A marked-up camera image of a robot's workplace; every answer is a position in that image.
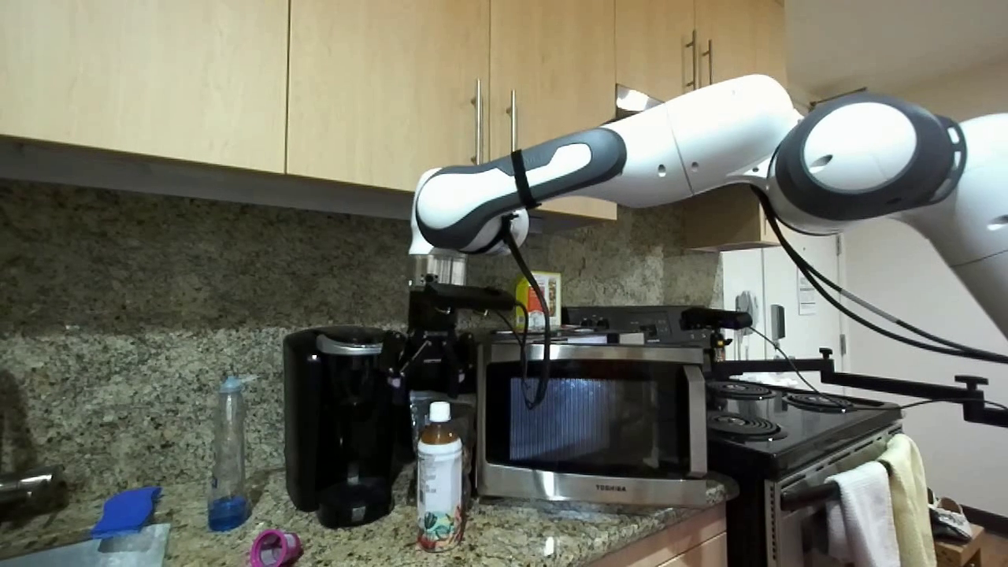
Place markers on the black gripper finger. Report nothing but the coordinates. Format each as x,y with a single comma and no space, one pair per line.
447,377
412,377

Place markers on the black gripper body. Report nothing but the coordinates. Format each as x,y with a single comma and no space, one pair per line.
435,316

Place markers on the tea bottle with white label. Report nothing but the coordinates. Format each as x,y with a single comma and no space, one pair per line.
438,483

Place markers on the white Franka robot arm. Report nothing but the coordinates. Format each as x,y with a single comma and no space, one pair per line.
681,146

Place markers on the black coffee maker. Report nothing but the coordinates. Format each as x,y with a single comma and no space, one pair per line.
333,419

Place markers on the colourful small carton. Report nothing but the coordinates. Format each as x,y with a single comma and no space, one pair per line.
534,302

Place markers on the clear bottle with blue liquid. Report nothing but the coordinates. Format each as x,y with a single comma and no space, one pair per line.
228,461

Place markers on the pink plastic object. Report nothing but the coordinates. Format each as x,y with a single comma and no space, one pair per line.
275,548

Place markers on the wooden base cabinet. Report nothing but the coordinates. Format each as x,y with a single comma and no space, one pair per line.
673,545

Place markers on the steel range hood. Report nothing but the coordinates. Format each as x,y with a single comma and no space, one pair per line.
631,99

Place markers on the blue sponge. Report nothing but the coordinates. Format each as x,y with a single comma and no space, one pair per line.
128,511

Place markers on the black kitchen stove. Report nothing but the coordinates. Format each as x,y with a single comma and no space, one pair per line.
756,491

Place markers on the clear plastic container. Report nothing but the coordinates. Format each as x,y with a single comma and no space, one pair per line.
63,551

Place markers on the dark metal sink faucet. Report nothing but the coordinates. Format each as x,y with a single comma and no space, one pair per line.
33,494

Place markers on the white hanging towel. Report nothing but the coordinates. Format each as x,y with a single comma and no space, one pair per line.
866,513

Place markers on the metal door closer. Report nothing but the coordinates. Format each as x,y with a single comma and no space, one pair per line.
837,96

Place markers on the yellow hanging towel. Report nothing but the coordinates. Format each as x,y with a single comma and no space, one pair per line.
913,491

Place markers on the small dark white object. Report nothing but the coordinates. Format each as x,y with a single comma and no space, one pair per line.
950,516

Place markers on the small wooden stool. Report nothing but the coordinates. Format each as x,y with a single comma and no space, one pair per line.
960,551

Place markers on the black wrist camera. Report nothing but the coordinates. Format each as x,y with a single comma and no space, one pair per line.
490,297

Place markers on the black stereo camera bar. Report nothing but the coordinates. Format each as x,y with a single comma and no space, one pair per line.
714,319

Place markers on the light wood wall cabinets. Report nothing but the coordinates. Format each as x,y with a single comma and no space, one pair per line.
135,74

